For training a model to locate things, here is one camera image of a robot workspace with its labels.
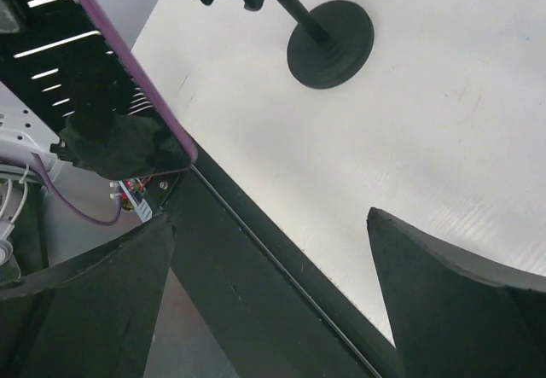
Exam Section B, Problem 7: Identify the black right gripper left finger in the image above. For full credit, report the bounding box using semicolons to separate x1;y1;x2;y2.
1;215;176;377

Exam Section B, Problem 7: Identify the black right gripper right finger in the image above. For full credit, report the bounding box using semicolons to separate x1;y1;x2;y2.
367;208;545;377

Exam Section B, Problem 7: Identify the phone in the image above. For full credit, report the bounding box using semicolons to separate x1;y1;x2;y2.
1;0;197;180

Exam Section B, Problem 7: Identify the black phone stand round base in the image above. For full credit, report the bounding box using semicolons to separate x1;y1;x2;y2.
180;0;376;90

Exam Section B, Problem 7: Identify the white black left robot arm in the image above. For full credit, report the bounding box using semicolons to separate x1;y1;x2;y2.
1;107;59;170

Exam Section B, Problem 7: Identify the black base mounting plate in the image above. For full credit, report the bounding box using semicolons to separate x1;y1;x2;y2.
164;151;404;377

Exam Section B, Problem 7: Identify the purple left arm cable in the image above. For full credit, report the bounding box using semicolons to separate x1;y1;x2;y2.
32;151;123;227

